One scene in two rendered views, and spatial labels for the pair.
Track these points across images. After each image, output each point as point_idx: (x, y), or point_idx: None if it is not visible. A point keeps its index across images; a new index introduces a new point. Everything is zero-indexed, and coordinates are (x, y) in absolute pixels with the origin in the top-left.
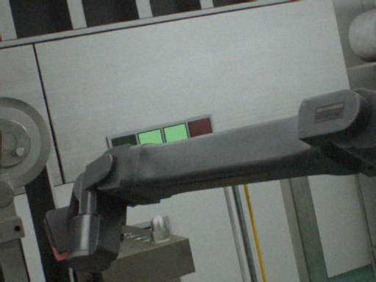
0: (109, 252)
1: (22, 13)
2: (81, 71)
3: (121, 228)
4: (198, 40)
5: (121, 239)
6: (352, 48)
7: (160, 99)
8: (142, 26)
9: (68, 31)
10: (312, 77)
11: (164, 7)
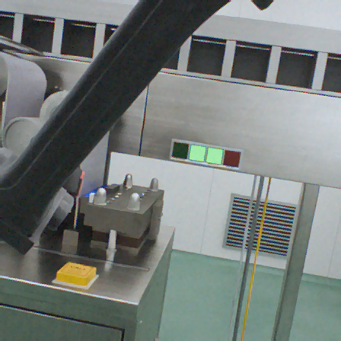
0: None
1: None
2: (172, 96)
3: (73, 188)
4: (254, 101)
5: (74, 195)
6: None
7: (214, 129)
8: (220, 81)
9: (173, 70)
10: (329, 153)
11: (248, 74)
